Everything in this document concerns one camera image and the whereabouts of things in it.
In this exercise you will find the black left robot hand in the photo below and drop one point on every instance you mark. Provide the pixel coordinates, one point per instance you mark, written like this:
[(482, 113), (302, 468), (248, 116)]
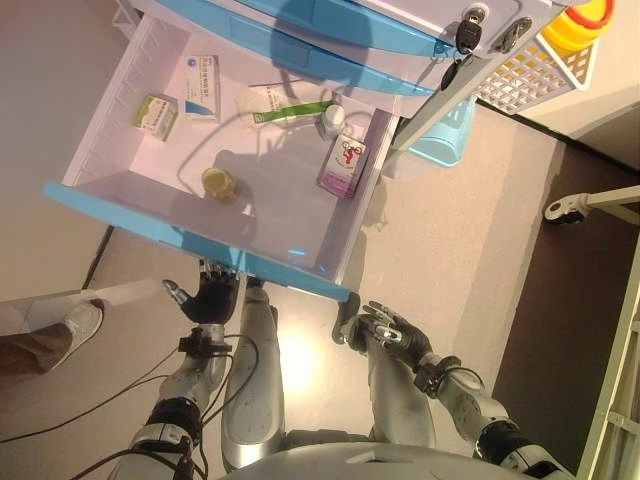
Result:
[(212, 300)]

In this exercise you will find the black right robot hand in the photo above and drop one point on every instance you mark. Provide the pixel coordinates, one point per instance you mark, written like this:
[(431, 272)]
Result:
[(400, 337)]

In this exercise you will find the yellow pill bottle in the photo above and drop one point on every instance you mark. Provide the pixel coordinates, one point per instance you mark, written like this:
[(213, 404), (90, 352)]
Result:
[(220, 186)]

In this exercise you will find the purple white medicine box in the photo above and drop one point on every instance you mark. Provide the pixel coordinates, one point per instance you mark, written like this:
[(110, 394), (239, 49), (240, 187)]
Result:
[(342, 167)]

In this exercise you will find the green white medicine box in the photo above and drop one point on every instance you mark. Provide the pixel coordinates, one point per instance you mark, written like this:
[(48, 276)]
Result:
[(156, 117)]

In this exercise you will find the blue white medicine box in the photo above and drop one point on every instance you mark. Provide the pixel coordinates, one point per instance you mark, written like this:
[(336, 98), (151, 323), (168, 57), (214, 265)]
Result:
[(202, 87)]

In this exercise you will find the small white medicine bottle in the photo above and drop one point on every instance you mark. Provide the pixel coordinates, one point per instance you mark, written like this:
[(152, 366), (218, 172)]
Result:
[(331, 122)]

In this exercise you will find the silver right robot leg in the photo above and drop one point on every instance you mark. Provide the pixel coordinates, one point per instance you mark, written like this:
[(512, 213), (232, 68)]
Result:
[(395, 400)]

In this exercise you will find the silver robot leg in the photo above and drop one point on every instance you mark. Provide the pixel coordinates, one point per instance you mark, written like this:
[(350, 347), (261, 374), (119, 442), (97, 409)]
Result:
[(395, 400), (255, 380)]

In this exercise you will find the silver left robot leg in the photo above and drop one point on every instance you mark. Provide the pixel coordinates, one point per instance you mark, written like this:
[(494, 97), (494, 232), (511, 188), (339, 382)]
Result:
[(255, 380)]

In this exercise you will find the grey robot torso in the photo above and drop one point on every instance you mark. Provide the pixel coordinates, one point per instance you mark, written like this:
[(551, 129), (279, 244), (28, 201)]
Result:
[(360, 457)]

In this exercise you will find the white sneaker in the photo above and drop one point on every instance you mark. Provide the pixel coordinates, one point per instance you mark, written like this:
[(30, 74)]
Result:
[(85, 322)]

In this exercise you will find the person leg brown trousers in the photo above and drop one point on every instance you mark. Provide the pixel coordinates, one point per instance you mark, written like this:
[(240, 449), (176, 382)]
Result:
[(30, 350)]

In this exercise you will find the green white tube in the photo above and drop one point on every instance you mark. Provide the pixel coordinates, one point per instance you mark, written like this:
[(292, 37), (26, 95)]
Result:
[(272, 107)]

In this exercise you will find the light blue waste bin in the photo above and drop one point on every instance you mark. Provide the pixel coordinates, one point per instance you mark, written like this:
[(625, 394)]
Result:
[(445, 135)]

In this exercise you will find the bed caster wheel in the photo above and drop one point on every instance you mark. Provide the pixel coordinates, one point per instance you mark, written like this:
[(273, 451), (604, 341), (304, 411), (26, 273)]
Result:
[(565, 211)]

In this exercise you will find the white hospital bed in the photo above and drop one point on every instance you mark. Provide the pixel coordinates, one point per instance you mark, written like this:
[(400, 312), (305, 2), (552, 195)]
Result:
[(615, 350)]

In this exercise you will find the white side bin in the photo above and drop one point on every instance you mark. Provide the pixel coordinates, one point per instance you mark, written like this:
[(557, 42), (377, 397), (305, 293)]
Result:
[(127, 12)]

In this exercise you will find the black cart keys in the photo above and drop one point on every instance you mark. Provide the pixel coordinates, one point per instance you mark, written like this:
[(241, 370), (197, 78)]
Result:
[(469, 34)]

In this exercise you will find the white medical cart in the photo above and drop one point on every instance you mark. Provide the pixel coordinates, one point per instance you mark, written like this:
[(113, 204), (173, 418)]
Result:
[(525, 10)]

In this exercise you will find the yellow sharps container red lid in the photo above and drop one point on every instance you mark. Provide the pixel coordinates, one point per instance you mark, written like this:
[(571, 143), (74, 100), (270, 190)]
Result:
[(580, 22)]

